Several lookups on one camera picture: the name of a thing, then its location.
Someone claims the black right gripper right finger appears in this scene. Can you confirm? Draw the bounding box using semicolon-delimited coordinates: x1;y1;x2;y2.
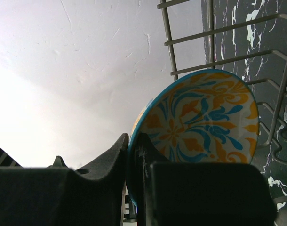
135;133;277;226

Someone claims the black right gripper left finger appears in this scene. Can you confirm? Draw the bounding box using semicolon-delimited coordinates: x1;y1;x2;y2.
0;133;129;226

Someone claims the blue and yellow patterned bowl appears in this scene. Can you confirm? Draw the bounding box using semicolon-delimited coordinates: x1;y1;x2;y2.
126;69;260;203

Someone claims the grey wire dish rack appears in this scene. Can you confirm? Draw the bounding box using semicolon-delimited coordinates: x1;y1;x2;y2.
157;0;287;226

